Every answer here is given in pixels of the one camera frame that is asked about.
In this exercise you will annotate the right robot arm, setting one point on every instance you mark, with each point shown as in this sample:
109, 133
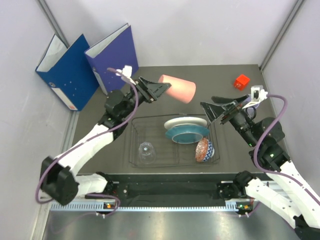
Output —
301, 207

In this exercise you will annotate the clear drinking glass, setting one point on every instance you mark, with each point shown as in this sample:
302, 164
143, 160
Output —
146, 153

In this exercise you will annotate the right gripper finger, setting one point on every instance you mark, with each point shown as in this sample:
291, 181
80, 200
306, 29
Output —
225, 100
213, 111

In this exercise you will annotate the blue patterned bowl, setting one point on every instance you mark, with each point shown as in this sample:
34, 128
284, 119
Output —
208, 151

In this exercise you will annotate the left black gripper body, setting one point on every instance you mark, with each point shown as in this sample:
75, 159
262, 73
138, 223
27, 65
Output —
143, 94

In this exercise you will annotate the white plate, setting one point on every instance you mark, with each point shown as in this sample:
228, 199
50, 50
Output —
187, 120

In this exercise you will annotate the grey cable duct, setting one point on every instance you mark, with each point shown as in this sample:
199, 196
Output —
102, 206

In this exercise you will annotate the black wire dish rack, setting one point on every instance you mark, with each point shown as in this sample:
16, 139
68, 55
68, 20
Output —
168, 153

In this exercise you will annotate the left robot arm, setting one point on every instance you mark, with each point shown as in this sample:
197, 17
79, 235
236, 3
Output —
59, 176

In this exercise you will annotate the red patterned bowl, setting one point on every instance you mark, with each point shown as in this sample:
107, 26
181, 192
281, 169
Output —
201, 150

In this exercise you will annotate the teal plate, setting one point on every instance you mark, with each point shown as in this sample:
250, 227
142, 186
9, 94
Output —
187, 134

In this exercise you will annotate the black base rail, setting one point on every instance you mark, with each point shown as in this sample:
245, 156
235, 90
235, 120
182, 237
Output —
211, 185

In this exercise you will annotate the pink plastic cup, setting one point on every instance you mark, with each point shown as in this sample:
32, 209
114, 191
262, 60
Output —
181, 90

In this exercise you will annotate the purple ring binder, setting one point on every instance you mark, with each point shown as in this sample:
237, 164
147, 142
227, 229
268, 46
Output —
116, 51

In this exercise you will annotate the blue ring binder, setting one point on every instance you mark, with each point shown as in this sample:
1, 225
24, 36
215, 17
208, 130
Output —
67, 72

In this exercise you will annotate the red cube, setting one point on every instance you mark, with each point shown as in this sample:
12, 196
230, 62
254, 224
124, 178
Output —
241, 82

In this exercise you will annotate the lilac plastic cup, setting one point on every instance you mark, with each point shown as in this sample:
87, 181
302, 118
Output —
251, 110

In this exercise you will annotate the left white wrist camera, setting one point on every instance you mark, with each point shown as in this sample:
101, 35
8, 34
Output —
125, 73

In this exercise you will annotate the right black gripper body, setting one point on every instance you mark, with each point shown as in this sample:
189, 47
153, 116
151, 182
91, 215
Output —
234, 111

